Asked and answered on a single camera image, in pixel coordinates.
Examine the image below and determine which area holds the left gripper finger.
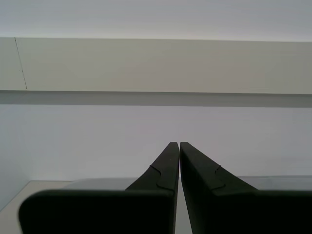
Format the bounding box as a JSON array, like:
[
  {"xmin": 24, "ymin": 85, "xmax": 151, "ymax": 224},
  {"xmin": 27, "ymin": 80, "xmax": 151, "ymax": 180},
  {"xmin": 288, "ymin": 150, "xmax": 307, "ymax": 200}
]
[
  {"xmin": 18, "ymin": 142, "xmax": 180, "ymax": 234},
  {"xmin": 179, "ymin": 141, "xmax": 312, "ymax": 234}
]

